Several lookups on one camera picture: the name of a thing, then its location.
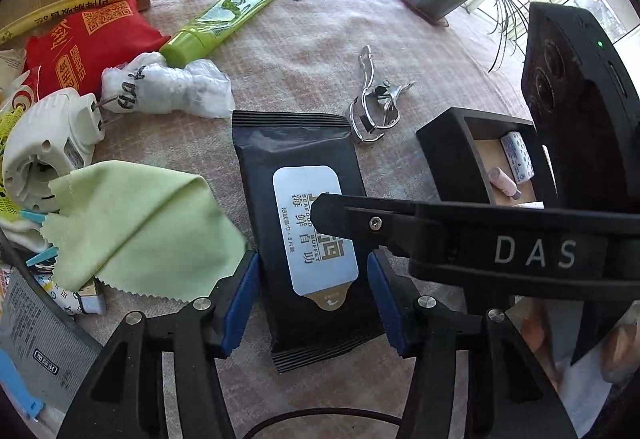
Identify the red packet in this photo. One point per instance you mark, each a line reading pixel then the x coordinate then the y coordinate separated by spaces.
pixel 85 54

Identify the small white patterned box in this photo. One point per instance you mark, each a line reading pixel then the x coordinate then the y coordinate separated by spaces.
pixel 70 299

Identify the white paper packet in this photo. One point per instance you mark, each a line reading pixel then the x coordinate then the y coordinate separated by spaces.
pixel 10 61

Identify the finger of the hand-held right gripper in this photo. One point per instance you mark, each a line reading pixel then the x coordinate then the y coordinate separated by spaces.
pixel 360 219

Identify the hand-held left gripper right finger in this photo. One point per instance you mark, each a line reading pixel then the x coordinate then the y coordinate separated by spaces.
pixel 387 309

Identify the green tube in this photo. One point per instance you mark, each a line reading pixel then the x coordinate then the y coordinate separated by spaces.
pixel 215 24

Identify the pink plant saucer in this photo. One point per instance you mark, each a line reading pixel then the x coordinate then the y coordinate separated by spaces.
pixel 425 15

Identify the small pink tube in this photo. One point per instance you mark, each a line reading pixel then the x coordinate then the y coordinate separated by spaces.
pixel 502 180

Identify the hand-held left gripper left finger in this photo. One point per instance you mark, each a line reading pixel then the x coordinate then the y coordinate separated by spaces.
pixel 240 304

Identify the person's right hand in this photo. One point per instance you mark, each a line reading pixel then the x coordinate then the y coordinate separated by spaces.
pixel 532 331

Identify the white crumpled plastic bag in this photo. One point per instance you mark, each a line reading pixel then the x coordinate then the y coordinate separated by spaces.
pixel 170 86

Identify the white charger plug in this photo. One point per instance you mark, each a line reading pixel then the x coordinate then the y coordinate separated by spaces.
pixel 45 139

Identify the black tray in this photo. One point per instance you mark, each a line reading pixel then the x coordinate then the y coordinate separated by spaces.
pixel 450 139

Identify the yellow-green shuttlecock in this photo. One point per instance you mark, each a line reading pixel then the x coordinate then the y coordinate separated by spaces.
pixel 7 126

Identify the black wet wipe packet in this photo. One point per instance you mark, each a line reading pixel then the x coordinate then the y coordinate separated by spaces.
pixel 260 159

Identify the light blue clothespin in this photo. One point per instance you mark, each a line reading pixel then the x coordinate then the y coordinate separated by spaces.
pixel 32 217
pixel 42 256

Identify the light green cloth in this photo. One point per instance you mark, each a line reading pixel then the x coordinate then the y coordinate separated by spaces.
pixel 140 224

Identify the orange white snack packet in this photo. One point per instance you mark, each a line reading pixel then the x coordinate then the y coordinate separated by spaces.
pixel 17 94

